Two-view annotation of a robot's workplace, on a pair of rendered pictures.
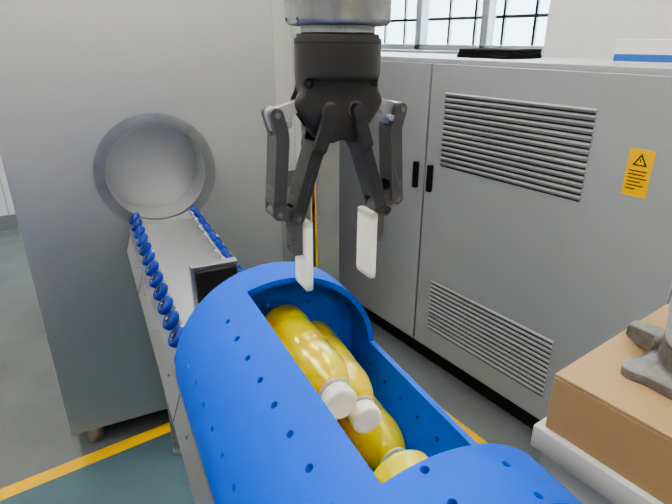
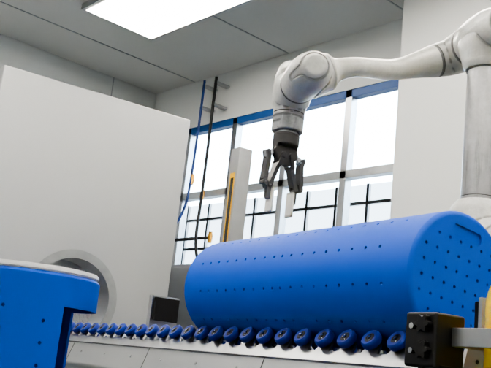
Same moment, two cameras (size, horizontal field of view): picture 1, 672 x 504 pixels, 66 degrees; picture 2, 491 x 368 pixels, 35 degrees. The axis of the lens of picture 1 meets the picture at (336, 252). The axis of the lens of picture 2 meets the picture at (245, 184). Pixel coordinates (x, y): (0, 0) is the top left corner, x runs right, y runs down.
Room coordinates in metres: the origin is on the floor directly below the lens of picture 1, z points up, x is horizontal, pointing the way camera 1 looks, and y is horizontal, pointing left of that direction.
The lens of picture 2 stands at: (-1.60, 0.34, 0.88)
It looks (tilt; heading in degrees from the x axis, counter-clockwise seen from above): 13 degrees up; 353
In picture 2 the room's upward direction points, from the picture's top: 6 degrees clockwise
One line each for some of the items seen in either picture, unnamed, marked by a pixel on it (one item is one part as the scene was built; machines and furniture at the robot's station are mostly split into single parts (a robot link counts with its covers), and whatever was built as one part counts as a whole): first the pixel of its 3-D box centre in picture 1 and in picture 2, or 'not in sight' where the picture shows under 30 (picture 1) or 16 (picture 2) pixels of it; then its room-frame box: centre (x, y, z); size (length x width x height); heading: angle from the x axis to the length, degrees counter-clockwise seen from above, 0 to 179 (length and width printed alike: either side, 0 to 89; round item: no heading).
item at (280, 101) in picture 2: not in sight; (292, 87); (0.46, 0.00, 1.67); 0.13 x 0.11 x 0.16; 4
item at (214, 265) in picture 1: (217, 296); (162, 320); (1.00, 0.26, 1.00); 0.10 x 0.04 x 0.15; 116
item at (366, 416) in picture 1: (365, 418); not in sight; (0.50, -0.04, 1.10); 0.04 x 0.02 x 0.04; 113
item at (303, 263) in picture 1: (303, 252); (269, 199); (0.46, 0.03, 1.33); 0.03 x 0.01 x 0.07; 26
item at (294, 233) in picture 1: (285, 229); (264, 188); (0.45, 0.05, 1.36); 0.03 x 0.01 x 0.05; 116
